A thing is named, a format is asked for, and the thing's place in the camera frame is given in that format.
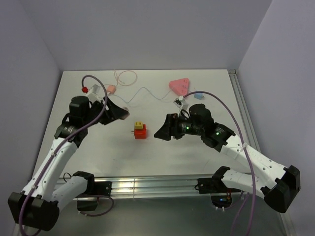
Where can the red cube socket adapter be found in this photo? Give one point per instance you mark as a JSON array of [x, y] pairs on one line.
[[140, 133]]

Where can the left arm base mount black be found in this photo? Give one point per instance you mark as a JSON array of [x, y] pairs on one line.
[[88, 202]]

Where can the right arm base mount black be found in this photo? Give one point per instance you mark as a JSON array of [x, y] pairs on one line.
[[222, 197]]

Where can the pink triangular power strip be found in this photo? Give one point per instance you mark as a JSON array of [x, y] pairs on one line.
[[180, 86]]

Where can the aluminium right side rail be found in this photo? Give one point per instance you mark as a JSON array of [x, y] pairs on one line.
[[249, 129]]

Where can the blue plug adapter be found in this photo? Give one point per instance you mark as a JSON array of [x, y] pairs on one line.
[[199, 96]]

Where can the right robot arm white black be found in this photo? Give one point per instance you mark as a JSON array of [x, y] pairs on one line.
[[275, 183]]

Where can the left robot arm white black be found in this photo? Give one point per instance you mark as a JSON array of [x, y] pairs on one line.
[[39, 204]]

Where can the aluminium rail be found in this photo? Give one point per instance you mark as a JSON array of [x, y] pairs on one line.
[[157, 185], [249, 129]]

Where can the yellow plug adapter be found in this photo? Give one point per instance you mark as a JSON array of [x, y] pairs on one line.
[[138, 125]]

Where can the aluminium front rail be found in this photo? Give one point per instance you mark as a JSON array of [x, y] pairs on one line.
[[157, 185]]

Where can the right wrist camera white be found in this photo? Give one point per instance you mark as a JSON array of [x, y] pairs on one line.
[[179, 102]]

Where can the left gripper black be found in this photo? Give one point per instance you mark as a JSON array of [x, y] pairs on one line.
[[114, 112]]

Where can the pink charger block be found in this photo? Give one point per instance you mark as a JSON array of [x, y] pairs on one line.
[[111, 89]]

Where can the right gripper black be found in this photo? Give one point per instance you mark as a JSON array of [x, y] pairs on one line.
[[170, 127]]

